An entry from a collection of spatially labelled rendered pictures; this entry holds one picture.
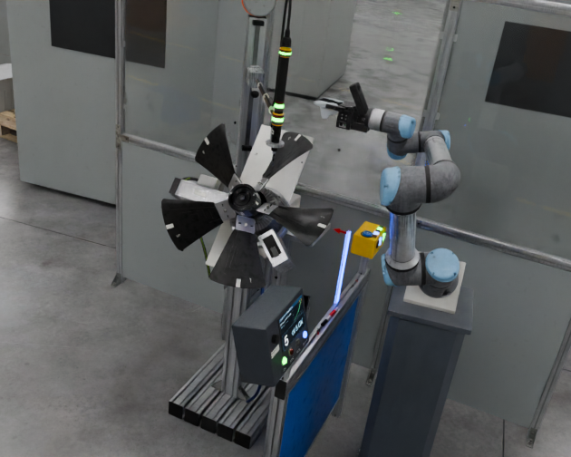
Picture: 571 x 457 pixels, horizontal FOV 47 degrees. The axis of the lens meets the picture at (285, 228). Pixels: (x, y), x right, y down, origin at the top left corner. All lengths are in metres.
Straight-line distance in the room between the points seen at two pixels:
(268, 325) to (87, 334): 2.17
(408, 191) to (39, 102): 3.71
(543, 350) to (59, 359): 2.45
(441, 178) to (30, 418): 2.26
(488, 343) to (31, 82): 3.65
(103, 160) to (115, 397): 2.17
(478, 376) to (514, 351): 0.25
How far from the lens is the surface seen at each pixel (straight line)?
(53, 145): 5.29
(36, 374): 3.64
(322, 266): 3.48
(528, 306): 3.29
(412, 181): 1.98
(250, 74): 3.02
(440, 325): 2.45
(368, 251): 2.77
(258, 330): 1.81
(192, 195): 2.87
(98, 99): 4.94
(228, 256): 2.57
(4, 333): 3.95
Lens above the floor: 2.31
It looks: 27 degrees down
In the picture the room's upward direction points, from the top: 7 degrees clockwise
